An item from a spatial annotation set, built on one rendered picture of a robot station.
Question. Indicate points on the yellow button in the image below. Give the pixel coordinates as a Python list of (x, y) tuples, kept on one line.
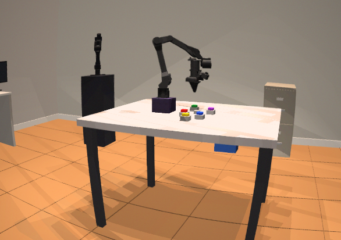
[(185, 117)]

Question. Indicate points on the blue button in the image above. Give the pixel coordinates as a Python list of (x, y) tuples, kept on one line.
[(199, 116)]

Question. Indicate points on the purple button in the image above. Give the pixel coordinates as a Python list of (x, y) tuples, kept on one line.
[(211, 111)]

